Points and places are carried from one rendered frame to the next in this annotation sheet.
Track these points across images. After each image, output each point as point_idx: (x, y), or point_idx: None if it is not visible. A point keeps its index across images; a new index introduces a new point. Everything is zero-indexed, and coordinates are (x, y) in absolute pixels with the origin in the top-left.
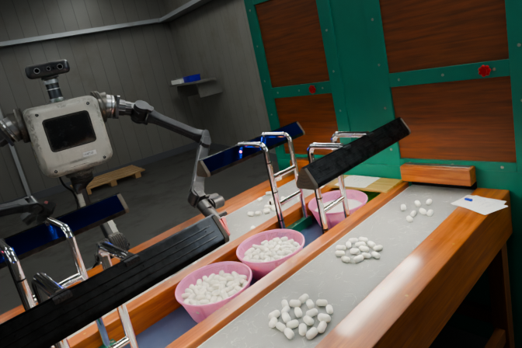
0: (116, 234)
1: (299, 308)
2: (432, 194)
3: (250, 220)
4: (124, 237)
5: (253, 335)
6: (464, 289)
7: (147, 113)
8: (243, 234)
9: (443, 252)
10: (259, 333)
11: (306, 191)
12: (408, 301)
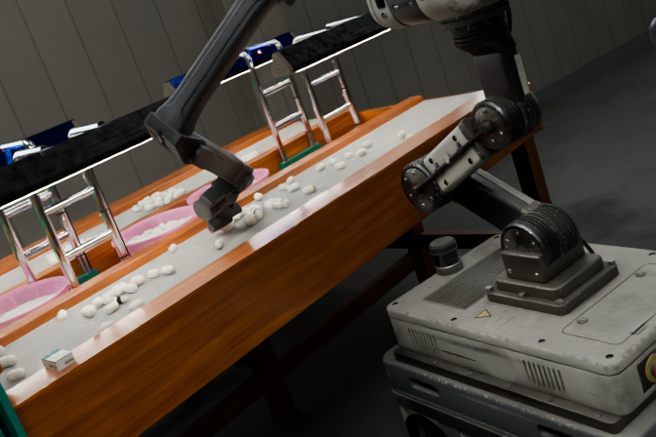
0: (421, 159)
1: (156, 199)
2: None
3: (174, 264)
4: (403, 169)
5: (198, 186)
6: None
7: None
8: (190, 244)
9: (11, 256)
10: (193, 188)
11: (29, 347)
12: (79, 219)
